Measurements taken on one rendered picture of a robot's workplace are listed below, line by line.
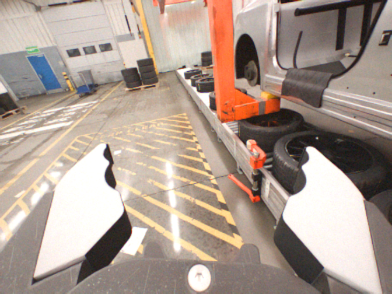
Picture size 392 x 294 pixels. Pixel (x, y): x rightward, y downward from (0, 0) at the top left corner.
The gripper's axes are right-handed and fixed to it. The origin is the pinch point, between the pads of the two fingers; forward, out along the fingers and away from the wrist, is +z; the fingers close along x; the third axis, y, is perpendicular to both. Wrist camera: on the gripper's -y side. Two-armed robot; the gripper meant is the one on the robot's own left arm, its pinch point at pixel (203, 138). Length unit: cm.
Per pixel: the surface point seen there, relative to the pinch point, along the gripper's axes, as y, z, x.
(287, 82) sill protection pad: 24, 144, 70
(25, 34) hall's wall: -56, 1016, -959
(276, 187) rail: 79, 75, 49
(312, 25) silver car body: -18, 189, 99
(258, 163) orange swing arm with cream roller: 71, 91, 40
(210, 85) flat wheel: 79, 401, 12
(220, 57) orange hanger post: 5, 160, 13
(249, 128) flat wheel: 68, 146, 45
